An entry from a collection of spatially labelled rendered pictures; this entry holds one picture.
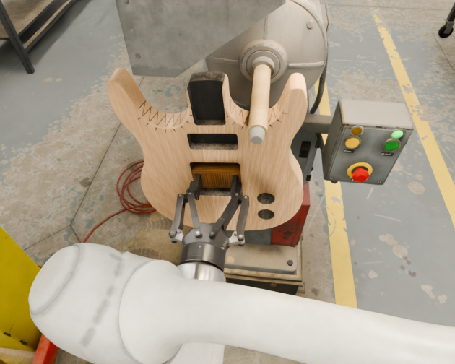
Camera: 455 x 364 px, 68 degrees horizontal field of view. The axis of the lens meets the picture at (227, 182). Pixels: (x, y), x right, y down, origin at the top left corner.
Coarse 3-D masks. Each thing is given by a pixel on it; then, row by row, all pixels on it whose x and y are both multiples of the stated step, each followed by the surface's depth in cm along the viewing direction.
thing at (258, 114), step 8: (256, 72) 63; (264, 72) 63; (256, 80) 62; (264, 80) 61; (256, 88) 60; (264, 88) 60; (256, 96) 58; (264, 96) 58; (256, 104) 57; (264, 104) 57; (256, 112) 55; (264, 112) 55; (256, 120) 54; (264, 120) 54; (248, 128) 54; (264, 128) 53; (264, 136) 55
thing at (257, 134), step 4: (252, 128) 54; (256, 128) 53; (260, 128) 53; (252, 132) 53; (256, 132) 52; (260, 132) 52; (264, 132) 54; (252, 136) 53; (256, 136) 52; (260, 136) 52; (252, 140) 53; (256, 140) 53; (260, 140) 53
